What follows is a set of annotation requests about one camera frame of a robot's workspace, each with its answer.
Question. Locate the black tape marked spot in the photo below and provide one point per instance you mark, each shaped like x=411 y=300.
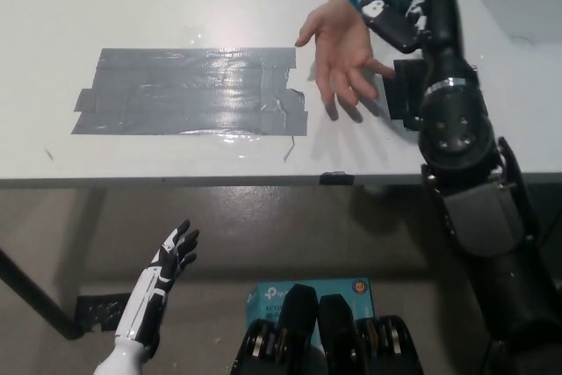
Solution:
x=406 y=91

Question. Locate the teal router box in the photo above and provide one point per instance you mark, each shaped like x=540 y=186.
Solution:
x=270 y=298

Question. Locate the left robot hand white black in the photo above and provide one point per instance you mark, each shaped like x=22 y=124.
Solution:
x=153 y=287

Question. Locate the grey duct tape patch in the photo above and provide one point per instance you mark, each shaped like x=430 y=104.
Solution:
x=193 y=94

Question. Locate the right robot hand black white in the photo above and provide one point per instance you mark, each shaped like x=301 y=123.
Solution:
x=439 y=28

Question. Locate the clear tape strip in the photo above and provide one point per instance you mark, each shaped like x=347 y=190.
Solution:
x=167 y=149

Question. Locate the small black tape piece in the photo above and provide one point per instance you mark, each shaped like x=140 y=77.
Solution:
x=337 y=178

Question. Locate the person's bare hand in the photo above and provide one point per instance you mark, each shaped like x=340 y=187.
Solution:
x=340 y=45

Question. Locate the grey table leg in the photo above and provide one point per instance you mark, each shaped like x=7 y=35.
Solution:
x=85 y=239

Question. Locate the black metal table leg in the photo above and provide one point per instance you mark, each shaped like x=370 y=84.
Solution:
x=39 y=293

